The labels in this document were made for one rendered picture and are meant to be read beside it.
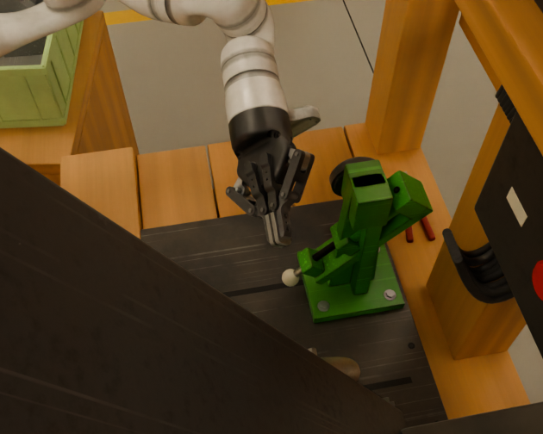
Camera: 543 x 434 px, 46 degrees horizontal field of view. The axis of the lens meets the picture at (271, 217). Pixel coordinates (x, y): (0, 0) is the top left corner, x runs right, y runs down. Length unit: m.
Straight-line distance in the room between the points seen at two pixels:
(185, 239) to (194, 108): 1.52
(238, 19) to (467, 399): 0.65
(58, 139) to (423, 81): 0.79
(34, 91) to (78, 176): 0.27
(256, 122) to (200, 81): 1.98
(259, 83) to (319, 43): 2.12
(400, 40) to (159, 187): 0.51
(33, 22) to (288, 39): 1.94
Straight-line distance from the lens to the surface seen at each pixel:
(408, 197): 0.88
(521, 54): 0.49
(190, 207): 1.20
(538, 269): 0.53
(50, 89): 1.44
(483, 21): 0.54
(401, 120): 1.23
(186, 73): 2.76
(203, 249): 1.12
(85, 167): 1.27
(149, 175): 1.25
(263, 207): 0.74
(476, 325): 0.96
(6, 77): 1.44
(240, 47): 0.81
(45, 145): 1.49
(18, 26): 1.07
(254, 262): 1.10
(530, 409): 0.68
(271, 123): 0.75
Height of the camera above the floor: 1.84
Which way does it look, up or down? 55 degrees down
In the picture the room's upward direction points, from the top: straight up
